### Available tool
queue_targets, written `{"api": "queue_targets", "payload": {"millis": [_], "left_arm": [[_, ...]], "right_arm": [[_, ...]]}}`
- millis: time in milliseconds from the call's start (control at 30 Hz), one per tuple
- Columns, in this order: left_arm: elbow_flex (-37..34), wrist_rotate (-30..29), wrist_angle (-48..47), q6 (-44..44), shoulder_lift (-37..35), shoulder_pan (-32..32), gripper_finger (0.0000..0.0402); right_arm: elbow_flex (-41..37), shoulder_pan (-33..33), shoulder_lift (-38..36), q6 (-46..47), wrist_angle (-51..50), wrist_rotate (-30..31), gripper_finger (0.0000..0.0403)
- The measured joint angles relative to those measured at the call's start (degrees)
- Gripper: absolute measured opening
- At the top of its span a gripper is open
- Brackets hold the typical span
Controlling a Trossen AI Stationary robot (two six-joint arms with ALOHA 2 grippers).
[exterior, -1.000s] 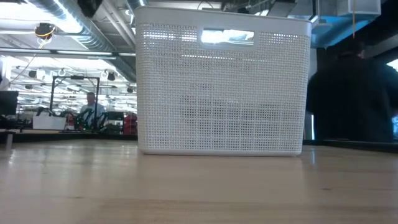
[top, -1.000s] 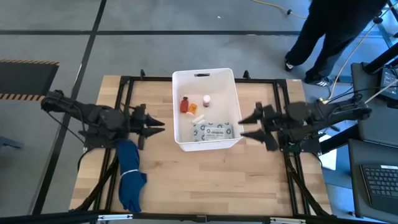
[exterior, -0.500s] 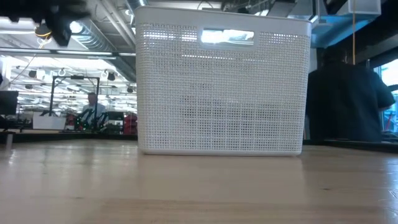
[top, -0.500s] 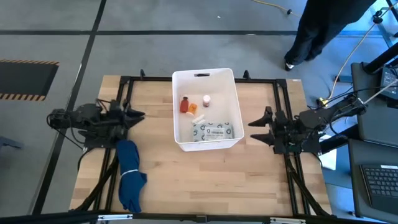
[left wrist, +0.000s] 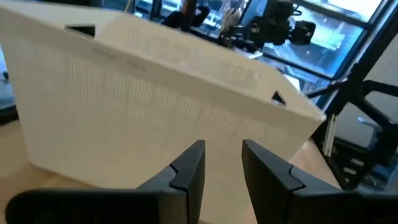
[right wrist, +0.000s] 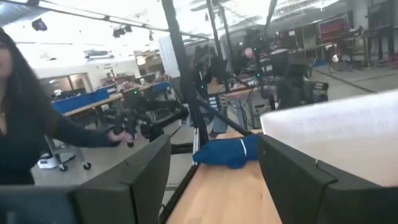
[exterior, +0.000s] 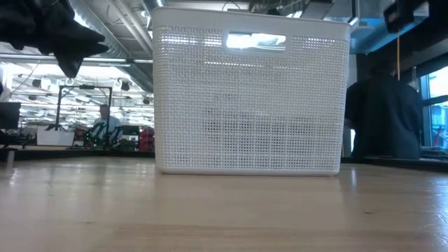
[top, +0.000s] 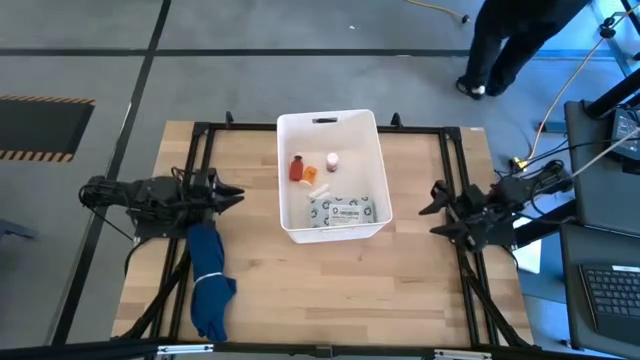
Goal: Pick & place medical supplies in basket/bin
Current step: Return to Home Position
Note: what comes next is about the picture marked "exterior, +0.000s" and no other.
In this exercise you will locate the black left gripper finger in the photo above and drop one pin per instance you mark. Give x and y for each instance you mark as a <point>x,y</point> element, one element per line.
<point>94,49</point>
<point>87,36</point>

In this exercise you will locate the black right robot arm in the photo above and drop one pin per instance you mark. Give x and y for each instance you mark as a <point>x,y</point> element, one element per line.
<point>400,15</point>

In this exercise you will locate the white perforated plastic basket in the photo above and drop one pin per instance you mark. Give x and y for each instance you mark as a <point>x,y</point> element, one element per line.
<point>245,115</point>

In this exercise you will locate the person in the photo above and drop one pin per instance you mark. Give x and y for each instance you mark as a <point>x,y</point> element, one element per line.
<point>385,115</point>
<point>105,122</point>

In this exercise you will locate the black monitor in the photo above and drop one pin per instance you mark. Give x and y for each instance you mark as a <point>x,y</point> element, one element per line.
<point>8,115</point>

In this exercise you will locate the white box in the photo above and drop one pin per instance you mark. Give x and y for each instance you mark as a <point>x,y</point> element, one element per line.
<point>54,138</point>

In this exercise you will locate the red storage bins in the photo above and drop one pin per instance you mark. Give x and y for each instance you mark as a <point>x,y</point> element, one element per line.
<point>147,140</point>

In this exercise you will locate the silver ventilation duct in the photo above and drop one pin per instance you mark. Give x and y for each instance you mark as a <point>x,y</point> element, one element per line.
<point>115,38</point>

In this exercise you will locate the black background rig frame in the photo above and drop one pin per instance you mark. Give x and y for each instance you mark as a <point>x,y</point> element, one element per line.
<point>59,105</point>

